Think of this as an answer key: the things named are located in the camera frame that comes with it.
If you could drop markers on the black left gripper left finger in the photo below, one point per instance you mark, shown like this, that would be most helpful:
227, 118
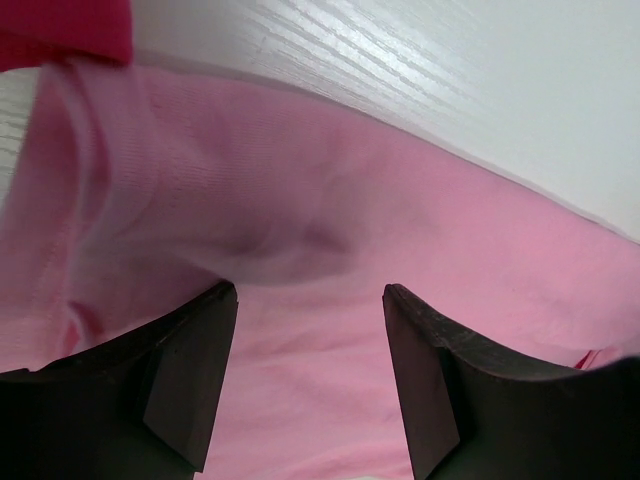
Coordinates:
139, 406

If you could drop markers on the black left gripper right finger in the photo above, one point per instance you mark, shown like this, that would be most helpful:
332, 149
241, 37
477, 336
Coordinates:
475, 409

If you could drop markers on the light pink t-shirt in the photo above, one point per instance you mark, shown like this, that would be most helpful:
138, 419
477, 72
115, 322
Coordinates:
136, 189

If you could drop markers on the folded magenta t-shirt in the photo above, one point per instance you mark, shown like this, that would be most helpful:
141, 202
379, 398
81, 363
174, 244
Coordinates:
34, 32

